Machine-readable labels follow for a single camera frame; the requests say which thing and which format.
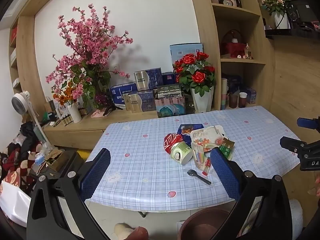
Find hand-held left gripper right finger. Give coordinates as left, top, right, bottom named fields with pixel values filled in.
left=209, top=147, right=304, bottom=240

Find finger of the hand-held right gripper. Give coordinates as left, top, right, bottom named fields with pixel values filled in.
left=297, top=116, right=320, bottom=130
left=279, top=136, right=307, bottom=159

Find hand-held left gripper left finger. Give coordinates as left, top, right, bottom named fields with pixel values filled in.
left=26, top=148, right=112, bottom=240

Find red yellow small tube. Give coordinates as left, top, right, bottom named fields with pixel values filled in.
left=203, top=156, right=212, bottom=176

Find green snack packet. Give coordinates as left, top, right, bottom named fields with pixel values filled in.
left=217, top=137, right=235, bottom=160

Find black plastic spork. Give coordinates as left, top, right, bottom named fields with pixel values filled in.
left=187, top=169, right=212, bottom=185

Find clear packet of coloured sticks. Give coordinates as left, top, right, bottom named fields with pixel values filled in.
left=191, top=142, right=209, bottom=170

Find white floral plastic pouch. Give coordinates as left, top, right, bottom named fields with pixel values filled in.
left=190, top=125, right=225, bottom=153

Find green white paper cup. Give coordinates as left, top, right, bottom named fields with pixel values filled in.
left=170, top=141, right=193, bottom=165

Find blue coffee paper bag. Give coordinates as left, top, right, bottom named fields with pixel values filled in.
left=177, top=124, right=203, bottom=143

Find pink round plastic bin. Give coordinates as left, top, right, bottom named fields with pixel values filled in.
left=179, top=209, right=240, bottom=240

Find red crushed drink can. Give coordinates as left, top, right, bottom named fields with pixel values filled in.
left=164, top=133, right=184, bottom=154

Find small open cardboard box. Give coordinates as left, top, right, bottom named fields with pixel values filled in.
left=44, top=149, right=64, bottom=172

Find wooden sideboard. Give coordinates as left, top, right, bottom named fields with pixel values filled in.
left=42, top=106, right=160, bottom=150

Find blue plaid tablecloth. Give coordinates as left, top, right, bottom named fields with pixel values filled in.
left=85, top=106, right=302, bottom=212

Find pink cloth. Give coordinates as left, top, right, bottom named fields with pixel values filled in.
left=90, top=109, right=108, bottom=119

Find small blue carton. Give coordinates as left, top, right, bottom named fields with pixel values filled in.
left=246, top=88, right=257, bottom=105

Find slim white vase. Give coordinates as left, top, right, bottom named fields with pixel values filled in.
left=67, top=102, right=82, bottom=123

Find black mini tripod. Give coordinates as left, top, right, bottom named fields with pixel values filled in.
left=100, top=92, right=124, bottom=117

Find purple artificial flowers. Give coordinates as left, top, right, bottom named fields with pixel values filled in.
left=94, top=92, right=110, bottom=109

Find white angular flower vase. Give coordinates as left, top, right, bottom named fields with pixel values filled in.
left=190, top=86, right=215, bottom=113

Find pile of clothes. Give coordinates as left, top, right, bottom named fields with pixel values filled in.
left=0, top=121, right=48, bottom=193

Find stack of pastel cups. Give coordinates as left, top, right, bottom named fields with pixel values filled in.
left=220, top=78, right=228, bottom=110

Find dark blue printed box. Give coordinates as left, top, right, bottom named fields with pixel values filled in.
left=226, top=75, right=242, bottom=94

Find blue white tissue box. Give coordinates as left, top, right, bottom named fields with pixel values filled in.
left=110, top=83, right=138, bottom=107

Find orange artificial flowers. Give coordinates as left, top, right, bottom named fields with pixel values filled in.
left=52, top=81, right=78, bottom=105

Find gold blue gift box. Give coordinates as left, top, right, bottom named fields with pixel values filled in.
left=134, top=67, right=163, bottom=91
left=124, top=91, right=157, bottom=112

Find white plastic bag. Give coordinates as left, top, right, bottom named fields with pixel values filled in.
left=0, top=180, right=32, bottom=228

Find black printed box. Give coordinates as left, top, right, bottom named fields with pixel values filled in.
left=157, top=84, right=182, bottom=99

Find red artificial rose bouquet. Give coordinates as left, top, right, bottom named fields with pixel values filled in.
left=173, top=52, right=217, bottom=97

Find white standing fan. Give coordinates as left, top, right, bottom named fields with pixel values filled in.
left=11, top=91, right=48, bottom=143

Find red wicker basket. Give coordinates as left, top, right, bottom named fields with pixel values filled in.
left=222, top=29, right=247, bottom=58

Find black console shelf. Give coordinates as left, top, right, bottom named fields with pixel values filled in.
left=264, top=0, right=320, bottom=39

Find white flower pot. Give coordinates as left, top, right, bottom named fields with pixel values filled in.
left=274, top=11, right=290, bottom=29

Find small dark blue box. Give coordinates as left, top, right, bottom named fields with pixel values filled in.
left=162, top=72, right=175, bottom=85

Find large light blue box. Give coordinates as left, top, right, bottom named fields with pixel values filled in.
left=170, top=42, right=203, bottom=67

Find wooden shelf unit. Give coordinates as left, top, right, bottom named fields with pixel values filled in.
left=187, top=0, right=275, bottom=110

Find pink artificial blossom branches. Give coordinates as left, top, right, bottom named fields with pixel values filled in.
left=46, top=4, right=134, bottom=105

